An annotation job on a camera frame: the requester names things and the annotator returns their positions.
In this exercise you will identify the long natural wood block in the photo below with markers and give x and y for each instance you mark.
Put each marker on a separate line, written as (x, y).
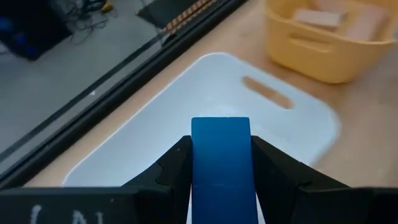
(367, 23)

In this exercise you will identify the white plastic bin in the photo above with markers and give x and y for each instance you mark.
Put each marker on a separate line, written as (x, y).
(186, 93)

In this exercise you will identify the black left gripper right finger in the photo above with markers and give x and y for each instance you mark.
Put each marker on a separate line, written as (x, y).
(286, 193)

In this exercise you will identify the long blue rectangular block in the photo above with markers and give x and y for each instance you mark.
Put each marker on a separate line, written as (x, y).
(222, 161)

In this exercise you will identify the yellow connector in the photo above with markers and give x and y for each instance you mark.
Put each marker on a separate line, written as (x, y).
(107, 5)

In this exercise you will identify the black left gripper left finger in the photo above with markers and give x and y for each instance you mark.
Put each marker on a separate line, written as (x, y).
(168, 186)

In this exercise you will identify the yellow plastic bin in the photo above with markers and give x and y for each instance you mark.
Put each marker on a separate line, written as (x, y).
(311, 59)

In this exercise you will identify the black blue equipment base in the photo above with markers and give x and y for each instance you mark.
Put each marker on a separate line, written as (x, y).
(31, 31)

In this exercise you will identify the black table frame rail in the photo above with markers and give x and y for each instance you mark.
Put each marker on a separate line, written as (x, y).
(93, 110)

